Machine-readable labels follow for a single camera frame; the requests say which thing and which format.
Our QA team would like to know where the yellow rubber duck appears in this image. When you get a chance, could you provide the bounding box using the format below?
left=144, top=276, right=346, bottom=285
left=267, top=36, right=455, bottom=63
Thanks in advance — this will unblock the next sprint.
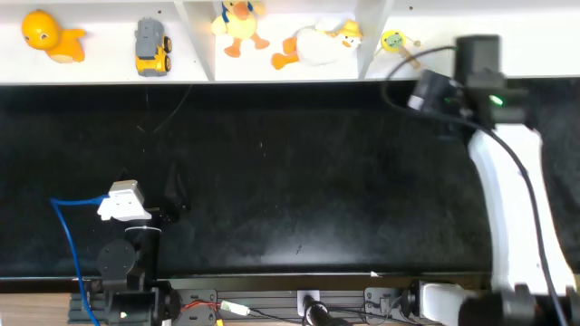
left=21, top=9, right=88, bottom=64

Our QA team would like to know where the mounting rail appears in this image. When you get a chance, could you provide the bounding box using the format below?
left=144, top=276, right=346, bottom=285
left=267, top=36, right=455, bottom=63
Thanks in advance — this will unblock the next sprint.
left=67, top=287, right=421, bottom=326

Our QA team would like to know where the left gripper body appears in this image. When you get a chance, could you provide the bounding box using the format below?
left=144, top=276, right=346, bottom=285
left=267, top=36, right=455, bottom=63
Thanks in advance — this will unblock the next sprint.
left=143, top=206, right=179, bottom=225

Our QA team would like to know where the white shelf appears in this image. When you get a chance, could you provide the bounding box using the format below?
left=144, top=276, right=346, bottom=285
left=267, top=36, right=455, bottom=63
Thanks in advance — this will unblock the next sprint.
left=0, top=0, right=580, bottom=86

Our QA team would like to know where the grey and yellow toy truck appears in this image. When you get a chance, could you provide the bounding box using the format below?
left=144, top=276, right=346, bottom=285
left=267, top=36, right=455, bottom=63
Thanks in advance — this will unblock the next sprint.
left=134, top=16, right=174, bottom=78

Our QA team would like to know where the white plush duck yellow hat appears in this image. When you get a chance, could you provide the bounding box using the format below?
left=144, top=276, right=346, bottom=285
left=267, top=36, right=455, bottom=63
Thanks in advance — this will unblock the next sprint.
left=270, top=18, right=363, bottom=72

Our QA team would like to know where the yellow rattle drum toy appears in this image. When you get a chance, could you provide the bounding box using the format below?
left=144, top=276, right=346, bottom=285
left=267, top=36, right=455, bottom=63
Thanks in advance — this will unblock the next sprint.
left=380, top=29, right=423, bottom=71

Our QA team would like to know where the blue cable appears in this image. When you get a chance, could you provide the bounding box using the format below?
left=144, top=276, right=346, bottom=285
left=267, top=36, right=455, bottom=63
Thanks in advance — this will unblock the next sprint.
left=49, top=194, right=111, bottom=326

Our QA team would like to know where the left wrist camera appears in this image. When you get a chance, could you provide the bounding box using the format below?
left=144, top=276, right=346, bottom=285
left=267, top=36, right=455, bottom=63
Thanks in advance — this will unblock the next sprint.
left=96, top=179, right=153, bottom=223

